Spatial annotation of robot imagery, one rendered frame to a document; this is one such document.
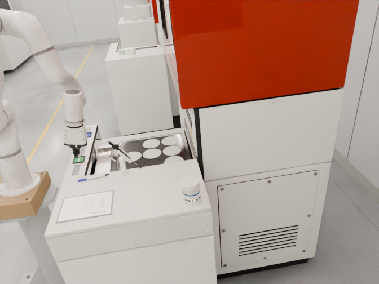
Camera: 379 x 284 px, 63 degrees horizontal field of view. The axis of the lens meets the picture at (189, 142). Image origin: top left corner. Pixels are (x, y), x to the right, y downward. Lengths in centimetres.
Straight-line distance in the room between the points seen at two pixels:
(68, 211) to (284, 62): 107
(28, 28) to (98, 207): 75
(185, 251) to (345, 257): 134
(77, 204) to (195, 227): 48
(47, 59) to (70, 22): 820
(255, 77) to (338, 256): 146
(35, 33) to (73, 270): 95
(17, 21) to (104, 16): 806
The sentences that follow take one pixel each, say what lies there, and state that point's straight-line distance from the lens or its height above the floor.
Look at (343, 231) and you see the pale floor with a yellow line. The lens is 256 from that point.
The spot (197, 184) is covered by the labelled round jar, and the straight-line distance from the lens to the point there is 115.
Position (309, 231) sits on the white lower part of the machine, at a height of 33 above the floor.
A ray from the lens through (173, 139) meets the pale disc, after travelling 177.
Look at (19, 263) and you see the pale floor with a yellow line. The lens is 268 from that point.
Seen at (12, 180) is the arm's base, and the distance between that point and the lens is 166.
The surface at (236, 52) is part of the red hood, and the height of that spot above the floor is 144.
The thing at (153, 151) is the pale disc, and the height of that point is 90.
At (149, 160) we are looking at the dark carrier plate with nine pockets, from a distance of 161.
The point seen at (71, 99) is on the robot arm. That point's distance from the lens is 145.
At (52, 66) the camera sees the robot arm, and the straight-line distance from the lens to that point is 143.
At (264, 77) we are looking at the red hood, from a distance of 137.
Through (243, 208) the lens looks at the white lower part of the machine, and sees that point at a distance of 172.
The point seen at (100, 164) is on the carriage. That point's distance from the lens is 171.
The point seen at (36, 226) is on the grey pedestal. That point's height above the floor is 68.
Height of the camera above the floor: 177
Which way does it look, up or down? 30 degrees down
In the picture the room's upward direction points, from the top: 6 degrees counter-clockwise
